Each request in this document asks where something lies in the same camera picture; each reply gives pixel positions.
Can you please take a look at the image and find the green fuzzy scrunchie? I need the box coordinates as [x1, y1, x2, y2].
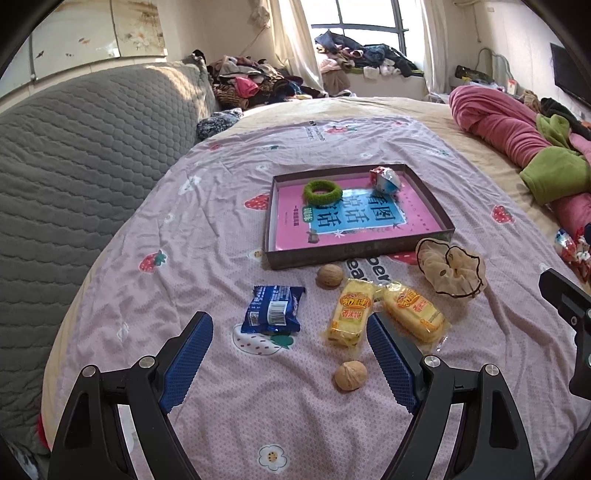
[302, 180, 343, 206]

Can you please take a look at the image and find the beige sheer scrunchie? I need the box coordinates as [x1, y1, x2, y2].
[416, 237, 488, 300]

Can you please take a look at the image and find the yellow cake packet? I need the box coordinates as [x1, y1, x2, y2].
[326, 278, 384, 350]
[382, 281, 451, 354]

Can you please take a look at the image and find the red white candy packet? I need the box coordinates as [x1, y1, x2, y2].
[369, 166, 402, 195]

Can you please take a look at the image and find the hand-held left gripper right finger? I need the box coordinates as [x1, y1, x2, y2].
[366, 313, 536, 480]

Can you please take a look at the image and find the black bag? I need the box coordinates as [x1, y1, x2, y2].
[455, 65, 490, 82]

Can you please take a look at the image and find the colourful candy bag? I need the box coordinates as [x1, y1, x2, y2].
[554, 224, 591, 269]

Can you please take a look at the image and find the clothes heap on windowsill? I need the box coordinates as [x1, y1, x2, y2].
[314, 30, 423, 79]

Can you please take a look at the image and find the black television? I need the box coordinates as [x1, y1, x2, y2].
[549, 42, 591, 109]

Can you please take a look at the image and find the pink fleece blanket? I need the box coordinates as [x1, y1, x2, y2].
[449, 85, 591, 241]

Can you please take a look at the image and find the grey quilted headboard cover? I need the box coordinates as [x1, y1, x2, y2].
[0, 62, 221, 430]

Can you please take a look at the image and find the pink strawberry printed blanket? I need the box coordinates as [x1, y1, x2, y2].
[65, 115, 591, 480]

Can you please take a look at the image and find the beige bed sheet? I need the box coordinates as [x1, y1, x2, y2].
[240, 96, 568, 241]

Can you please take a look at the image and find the pink and blue book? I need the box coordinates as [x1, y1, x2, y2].
[276, 178, 443, 252]

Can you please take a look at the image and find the blue cookie packet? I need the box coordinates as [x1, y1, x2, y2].
[240, 285, 307, 336]

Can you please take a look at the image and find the dark patterned pillow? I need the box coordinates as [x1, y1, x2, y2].
[196, 108, 244, 144]

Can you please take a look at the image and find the pile of mixed clothes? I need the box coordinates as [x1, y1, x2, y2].
[187, 50, 328, 112]

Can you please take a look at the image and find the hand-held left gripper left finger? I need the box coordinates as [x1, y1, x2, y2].
[47, 311, 214, 480]

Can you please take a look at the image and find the walnut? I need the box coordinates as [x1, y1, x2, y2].
[316, 264, 345, 290]
[334, 361, 369, 392]

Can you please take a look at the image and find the window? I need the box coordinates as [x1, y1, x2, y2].
[300, 0, 426, 51]

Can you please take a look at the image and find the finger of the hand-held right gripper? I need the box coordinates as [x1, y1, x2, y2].
[539, 268, 591, 331]

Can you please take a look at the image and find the green fleece cloth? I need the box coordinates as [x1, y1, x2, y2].
[519, 113, 591, 206]

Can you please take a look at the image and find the shallow grey cardboard box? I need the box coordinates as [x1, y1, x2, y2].
[263, 164, 456, 271]

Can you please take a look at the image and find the white curtain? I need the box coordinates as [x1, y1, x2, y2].
[418, 0, 451, 100]
[268, 0, 324, 90]

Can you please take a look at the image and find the floral wall panel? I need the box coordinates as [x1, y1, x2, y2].
[0, 0, 168, 100]

